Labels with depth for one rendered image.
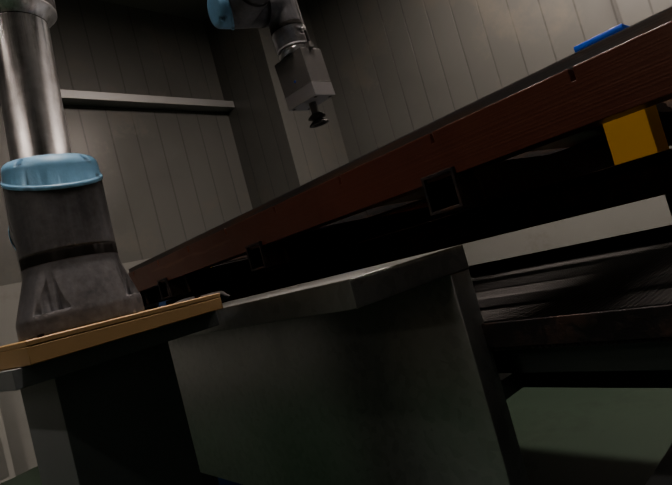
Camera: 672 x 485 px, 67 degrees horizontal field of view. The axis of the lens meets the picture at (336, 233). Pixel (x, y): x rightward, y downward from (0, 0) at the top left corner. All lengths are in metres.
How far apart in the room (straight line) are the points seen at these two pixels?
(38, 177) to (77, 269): 0.12
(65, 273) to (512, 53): 3.64
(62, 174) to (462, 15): 3.78
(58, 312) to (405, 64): 4.01
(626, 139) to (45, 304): 0.74
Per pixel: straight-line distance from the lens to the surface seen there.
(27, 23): 0.98
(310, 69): 1.10
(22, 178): 0.74
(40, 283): 0.71
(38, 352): 0.59
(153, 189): 4.27
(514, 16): 4.09
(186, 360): 1.27
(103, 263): 0.72
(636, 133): 0.74
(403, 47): 4.51
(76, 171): 0.73
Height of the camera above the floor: 0.70
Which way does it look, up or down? 3 degrees up
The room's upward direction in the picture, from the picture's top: 15 degrees counter-clockwise
